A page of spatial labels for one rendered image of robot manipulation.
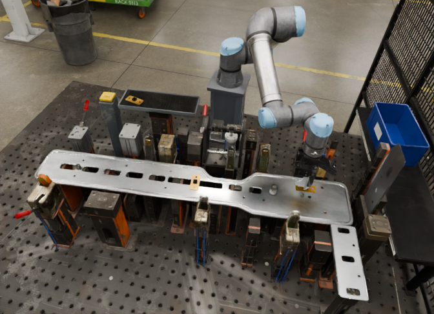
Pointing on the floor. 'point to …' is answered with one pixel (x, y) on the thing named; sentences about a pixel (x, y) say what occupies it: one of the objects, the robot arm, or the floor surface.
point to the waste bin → (70, 24)
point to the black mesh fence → (406, 83)
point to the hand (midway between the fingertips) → (306, 185)
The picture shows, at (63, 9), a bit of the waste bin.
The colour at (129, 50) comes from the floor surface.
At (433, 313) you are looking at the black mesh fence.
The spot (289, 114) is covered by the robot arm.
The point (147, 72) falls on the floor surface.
